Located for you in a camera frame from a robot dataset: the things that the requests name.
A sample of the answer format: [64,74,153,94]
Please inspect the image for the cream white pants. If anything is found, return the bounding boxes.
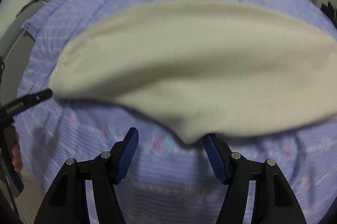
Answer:
[49,0,336,144]

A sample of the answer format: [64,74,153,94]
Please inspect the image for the person's left hand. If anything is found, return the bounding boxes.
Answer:
[11,132,23,173]

